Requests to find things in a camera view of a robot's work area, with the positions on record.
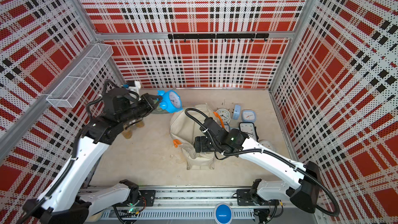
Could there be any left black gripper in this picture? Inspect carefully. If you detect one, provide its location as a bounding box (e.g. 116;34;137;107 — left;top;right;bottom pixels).
118;94;162;127

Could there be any blue twin bell clock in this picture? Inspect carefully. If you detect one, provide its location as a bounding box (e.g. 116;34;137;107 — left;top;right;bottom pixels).
157;90;183;113

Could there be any cream canvas tote bag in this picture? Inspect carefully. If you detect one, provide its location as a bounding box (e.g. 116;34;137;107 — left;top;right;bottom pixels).
170;110;215;170

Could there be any white round alarm clock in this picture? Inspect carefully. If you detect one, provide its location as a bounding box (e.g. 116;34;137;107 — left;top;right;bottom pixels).
216;108;231;123

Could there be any black rectangular alarm clock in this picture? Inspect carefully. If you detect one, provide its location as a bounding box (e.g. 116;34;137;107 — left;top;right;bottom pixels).
239;122;258;141

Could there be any light blue alarm clock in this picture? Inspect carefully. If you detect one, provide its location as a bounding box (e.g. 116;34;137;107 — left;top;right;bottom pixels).
232;104;241;120

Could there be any white blue oval clock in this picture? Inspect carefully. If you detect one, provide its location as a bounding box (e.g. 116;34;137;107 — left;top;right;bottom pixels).
241;110;257;123

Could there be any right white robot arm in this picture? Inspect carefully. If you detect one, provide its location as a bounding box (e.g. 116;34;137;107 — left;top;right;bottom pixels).
184;108;341;217

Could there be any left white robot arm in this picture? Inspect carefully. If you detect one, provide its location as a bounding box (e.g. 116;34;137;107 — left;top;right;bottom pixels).
18;79;162;224

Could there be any brown plush dog toy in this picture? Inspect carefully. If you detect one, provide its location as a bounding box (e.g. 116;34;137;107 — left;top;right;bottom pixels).
122;120;145;140

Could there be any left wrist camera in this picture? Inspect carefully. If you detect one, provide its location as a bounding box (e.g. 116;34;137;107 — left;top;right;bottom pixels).
123;80;142;94

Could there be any white wire mesh basket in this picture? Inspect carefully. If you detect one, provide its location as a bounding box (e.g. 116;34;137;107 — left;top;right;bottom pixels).
46;44;113;108

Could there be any black hook rail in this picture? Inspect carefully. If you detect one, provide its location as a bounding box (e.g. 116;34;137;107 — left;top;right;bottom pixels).
168;33;269;40

